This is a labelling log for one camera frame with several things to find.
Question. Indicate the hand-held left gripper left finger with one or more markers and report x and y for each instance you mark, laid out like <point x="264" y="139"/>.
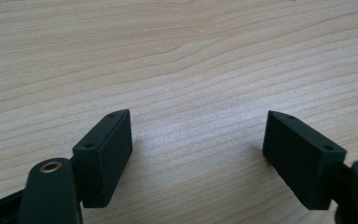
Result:
<point x="105" y="161"/>

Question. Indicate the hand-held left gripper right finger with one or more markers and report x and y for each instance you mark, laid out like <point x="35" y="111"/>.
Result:
<point x="301" y="161"/>

